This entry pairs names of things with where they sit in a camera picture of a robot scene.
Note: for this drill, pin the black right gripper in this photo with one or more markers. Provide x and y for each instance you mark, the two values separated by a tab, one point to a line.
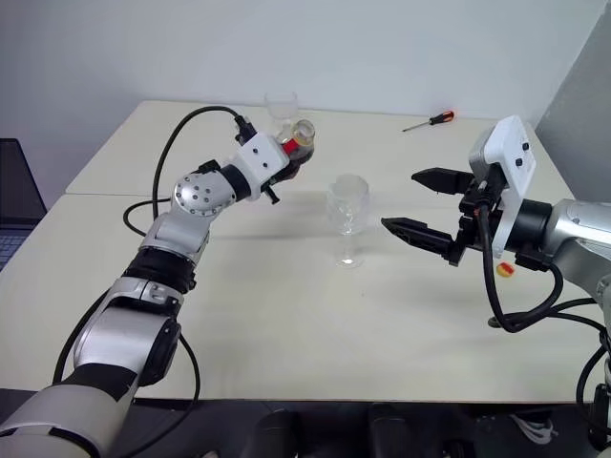
470	224

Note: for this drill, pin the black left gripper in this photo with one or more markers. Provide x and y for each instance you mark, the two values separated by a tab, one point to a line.
277	175

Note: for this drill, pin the small dark drink bottle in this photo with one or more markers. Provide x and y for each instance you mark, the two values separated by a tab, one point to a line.
303	150

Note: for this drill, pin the clear wine glass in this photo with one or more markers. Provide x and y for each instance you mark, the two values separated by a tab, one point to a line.
348	210

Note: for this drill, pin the red yellow bottle cap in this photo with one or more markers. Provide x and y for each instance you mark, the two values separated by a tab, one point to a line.
505	271

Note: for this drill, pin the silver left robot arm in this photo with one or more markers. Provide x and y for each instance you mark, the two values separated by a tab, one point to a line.
191	195

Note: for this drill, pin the clear glass tumbler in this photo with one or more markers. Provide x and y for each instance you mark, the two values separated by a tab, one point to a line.
281	107

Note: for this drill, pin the dark rounded object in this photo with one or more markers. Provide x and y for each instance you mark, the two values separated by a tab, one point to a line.
386	431
282	436

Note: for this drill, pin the dark laptop computer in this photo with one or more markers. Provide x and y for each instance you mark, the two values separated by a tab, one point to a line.
16	191

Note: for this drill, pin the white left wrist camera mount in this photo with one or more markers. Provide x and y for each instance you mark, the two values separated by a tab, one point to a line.
260	155

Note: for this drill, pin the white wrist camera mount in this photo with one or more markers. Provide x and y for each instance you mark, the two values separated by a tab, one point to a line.
260	155
508	157

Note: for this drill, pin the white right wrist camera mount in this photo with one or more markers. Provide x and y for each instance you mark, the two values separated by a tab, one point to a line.
508	157

